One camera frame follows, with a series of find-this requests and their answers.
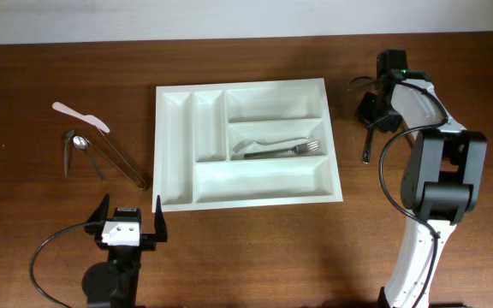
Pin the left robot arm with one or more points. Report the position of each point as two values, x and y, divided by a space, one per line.
114 283

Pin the small dark steel spoon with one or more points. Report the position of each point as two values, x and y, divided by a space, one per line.
66 150

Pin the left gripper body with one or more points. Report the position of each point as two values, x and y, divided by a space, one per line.
147 242

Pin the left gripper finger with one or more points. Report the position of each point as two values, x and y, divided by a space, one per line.
101 212
161 232

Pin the large steel fork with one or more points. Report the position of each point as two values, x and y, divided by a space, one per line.
297 150

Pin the metal tongs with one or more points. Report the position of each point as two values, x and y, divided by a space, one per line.
110 153

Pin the large steel spoon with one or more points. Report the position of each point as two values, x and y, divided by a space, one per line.
366 153

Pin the small steel teaspoon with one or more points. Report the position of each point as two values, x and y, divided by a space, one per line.
81 144

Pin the white plastic cutlery tray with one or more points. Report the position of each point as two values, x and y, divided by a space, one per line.
197 126

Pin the white plastic knife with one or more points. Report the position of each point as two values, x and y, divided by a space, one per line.
90 119

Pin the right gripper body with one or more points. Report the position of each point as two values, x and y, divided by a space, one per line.
376 114

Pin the steel spoon bowl down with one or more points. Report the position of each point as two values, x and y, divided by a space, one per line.
408 139

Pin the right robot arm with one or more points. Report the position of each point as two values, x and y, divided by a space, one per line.
442 178

